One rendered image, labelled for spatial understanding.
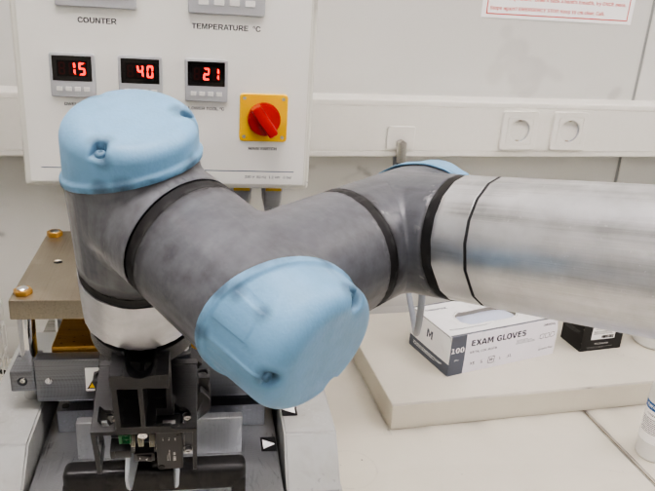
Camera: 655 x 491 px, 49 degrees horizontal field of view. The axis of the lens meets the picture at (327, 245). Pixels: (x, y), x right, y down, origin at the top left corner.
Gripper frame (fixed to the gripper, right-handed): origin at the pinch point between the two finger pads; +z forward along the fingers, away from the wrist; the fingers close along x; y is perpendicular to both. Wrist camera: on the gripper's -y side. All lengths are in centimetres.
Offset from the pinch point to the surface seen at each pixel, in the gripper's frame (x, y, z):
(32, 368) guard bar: -11.7, -8.6, -1.3
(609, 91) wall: 79, -75, 4
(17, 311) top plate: -12.7, -11.3, -6.2
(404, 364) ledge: 37, -37, 36
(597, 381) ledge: 69, -31, 33
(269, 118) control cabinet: 11.3, -35.1, -12.6
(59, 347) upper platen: -9.4, -10.4, -2.1
